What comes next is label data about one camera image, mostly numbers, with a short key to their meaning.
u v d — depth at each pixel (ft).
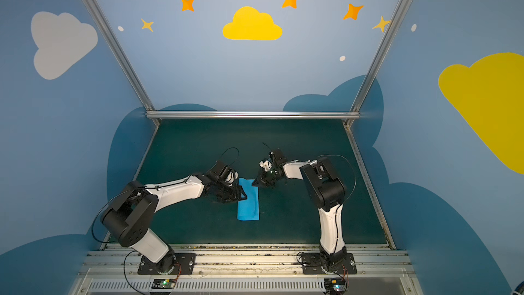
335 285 2.34
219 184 2.44
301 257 2.49
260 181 2.89
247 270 2.43
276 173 2.58
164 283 2.35
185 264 2.47
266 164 3.14
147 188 1.64
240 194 2.69
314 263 2.45
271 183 2.91
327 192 1.79
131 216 1.49
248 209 2.84
